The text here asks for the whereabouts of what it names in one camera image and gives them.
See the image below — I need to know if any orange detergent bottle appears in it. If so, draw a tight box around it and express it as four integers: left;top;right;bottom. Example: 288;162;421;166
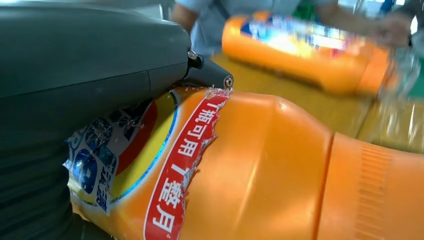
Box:
221;11;422;98
64;86;424;240

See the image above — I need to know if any person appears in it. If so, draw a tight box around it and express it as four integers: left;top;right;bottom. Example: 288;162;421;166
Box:
170;0;424;58

